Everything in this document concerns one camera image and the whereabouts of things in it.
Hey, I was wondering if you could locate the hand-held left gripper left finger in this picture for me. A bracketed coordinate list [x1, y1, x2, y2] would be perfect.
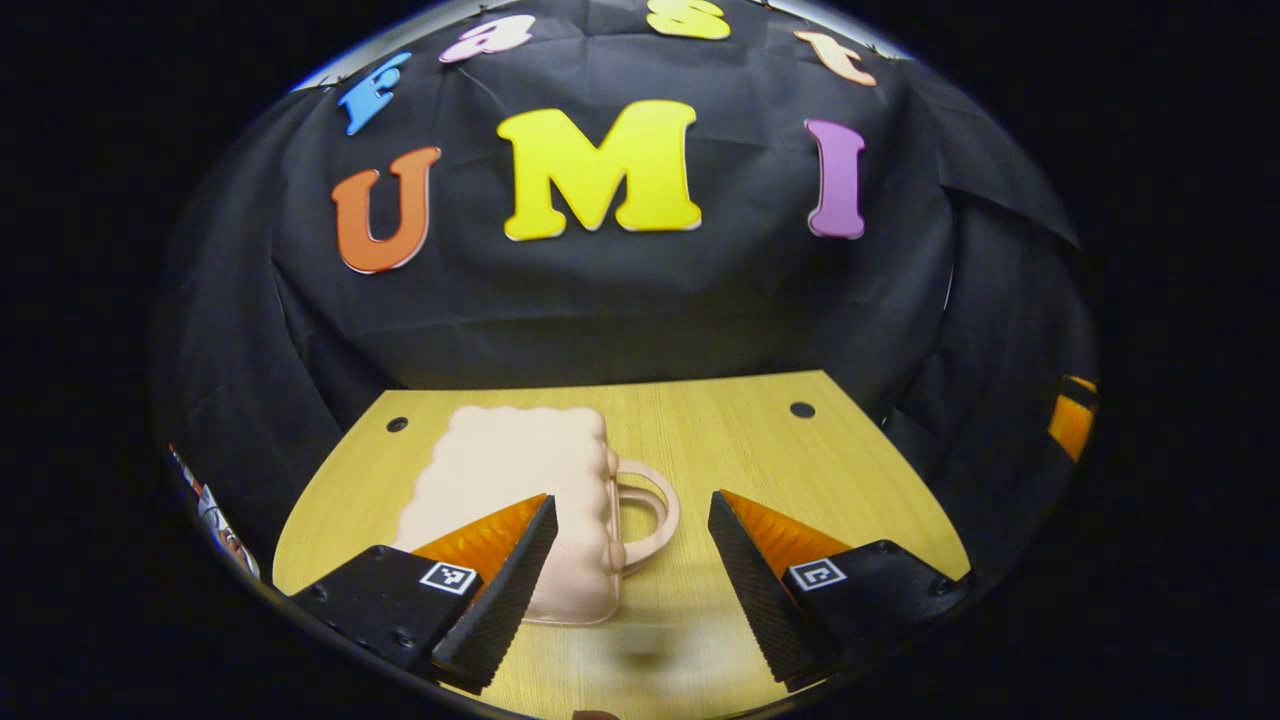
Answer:
[290, 492, 560, 697]

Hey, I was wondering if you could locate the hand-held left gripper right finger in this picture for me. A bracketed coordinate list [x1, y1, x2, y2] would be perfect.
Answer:
[707, 489, 974, 694]

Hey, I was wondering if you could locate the pink suitcase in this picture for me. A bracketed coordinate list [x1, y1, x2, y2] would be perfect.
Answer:
[392, 405, 682, 627]

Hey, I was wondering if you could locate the black backdrop cloth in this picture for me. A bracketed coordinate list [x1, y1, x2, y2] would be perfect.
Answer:
[150, 0, 1099, 591]

